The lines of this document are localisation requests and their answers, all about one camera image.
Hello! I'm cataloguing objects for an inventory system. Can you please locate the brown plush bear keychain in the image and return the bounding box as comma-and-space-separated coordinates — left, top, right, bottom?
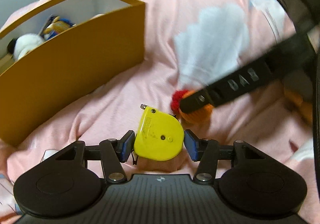
39, 15, 75, 40

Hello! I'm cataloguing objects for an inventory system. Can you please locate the yellow tape measure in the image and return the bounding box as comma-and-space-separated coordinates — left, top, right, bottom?
133, 104, 184, 161

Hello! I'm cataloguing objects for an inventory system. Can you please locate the orange cardboard storage box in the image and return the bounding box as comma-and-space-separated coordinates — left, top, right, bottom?
1, 0, 145, 146

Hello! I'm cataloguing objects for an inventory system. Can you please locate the white panda plush toy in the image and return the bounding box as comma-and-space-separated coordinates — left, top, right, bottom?
7, 33, 44, 61

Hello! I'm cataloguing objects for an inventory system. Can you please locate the orange red knitted toy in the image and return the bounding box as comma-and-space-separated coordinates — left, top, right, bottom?
170, 89, 214, 124

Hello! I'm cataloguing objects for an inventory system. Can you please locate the person's right hand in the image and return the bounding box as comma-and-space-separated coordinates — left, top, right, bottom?
283, 69, 313, 125

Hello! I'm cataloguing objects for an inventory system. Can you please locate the pink cloud-print bedsheet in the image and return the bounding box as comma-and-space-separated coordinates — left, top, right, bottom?
1, 0, 319, 223

